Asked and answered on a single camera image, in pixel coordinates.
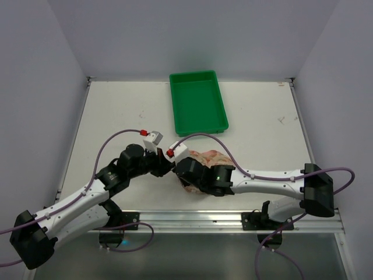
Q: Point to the floral mesh laundry bag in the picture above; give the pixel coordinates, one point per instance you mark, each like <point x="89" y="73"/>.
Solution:
<point x="209" y="159"/>

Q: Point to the aluminium mounting rail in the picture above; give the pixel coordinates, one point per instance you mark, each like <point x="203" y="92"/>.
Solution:
<point x="228" y="222"/>

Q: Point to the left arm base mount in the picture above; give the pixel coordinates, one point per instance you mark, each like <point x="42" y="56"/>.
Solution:
<point x="125" y="221"/>

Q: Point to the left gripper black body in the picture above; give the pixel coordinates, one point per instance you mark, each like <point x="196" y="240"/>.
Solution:
<point x="160" y="164"/>

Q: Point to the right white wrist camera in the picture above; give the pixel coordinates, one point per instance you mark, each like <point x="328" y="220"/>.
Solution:
<point x="178" y="152"/>

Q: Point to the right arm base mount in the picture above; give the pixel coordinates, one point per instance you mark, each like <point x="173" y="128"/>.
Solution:
<point x="258" y="220"/>

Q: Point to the green plastic tray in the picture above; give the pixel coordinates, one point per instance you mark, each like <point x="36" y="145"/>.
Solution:
<point x="197" y="103"/>

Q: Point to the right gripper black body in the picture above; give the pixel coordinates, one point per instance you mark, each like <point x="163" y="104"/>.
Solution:
<point x="180" y="168"/>

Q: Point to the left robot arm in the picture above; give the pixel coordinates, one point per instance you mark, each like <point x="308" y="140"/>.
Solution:
<point x="36" y="236"/>

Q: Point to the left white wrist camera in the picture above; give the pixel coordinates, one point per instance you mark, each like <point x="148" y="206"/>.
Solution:
<point x="151" y="140"/>

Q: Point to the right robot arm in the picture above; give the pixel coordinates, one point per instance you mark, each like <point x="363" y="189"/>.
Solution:
<point x="302" y="191"/>

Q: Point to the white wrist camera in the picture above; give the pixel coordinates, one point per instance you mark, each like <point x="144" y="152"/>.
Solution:
<point x="178" y="152"/>
<point x="151" y="140"/>

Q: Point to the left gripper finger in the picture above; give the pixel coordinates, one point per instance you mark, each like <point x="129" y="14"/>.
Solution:
<point x="160" y="155"/>
<point x="166" y="167"/>

